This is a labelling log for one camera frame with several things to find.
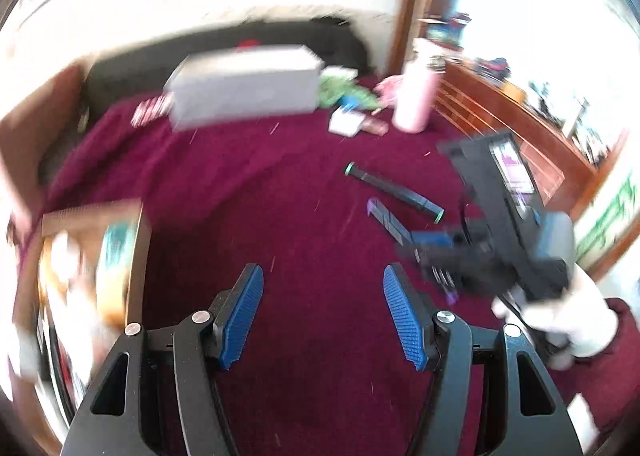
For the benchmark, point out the cardboard box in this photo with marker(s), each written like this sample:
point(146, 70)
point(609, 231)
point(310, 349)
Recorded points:
point(140, 256)

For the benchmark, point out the red bag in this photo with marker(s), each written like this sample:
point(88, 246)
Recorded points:
point(248, 43)

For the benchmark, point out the black sofa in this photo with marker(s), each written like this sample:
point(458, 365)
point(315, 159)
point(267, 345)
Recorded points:
point(125, 65)

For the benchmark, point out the maroon blanket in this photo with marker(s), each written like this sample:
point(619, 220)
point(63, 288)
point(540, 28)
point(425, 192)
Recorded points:
point(300, 186)

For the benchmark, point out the wooden cabinet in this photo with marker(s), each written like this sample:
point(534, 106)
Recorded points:
point(500, 100)

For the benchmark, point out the white pill bottle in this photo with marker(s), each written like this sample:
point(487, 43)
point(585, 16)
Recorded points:
point(67, 256)

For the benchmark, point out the grey rectangular box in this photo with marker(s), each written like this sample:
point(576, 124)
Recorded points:
point(240, 90)

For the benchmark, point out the small white box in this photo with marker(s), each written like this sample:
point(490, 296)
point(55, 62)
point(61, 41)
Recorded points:
point(345, 121)

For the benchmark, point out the purple-capped black marker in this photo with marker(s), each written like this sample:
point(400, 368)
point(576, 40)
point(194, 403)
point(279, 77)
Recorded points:
point(387, 218)

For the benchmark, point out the teal snack packet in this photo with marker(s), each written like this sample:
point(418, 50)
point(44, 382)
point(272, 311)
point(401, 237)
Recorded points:
point(120, 246)

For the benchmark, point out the person's right hand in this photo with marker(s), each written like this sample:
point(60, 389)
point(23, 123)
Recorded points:
point(585, 321)

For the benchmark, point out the green cloth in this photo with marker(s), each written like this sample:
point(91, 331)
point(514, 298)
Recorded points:
point(340, 88)

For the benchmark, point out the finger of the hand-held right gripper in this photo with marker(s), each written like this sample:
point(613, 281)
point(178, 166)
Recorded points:
point(440, 271)
point(430, 240)

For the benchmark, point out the pink thermos flask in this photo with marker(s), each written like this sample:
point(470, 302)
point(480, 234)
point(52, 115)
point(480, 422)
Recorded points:
point(412, 100)

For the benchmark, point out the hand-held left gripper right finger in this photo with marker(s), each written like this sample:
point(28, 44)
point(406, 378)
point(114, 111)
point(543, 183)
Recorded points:
point(402, 321)

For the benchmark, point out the green-capped black marker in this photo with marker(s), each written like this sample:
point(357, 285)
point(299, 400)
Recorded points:
point(395, 191)

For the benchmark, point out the pink plush toy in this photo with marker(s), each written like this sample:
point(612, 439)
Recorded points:
point(390, 86)

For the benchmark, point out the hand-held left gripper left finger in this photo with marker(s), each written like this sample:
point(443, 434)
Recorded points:
point(242, 321)

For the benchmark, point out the pink patterned item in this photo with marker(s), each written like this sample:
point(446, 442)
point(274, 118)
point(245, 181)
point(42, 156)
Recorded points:
point(150, 110)

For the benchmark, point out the colourful printed box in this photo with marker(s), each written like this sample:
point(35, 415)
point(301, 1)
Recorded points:
point(445, 28)

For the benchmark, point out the small blue item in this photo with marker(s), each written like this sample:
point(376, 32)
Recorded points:
point(350, 104)

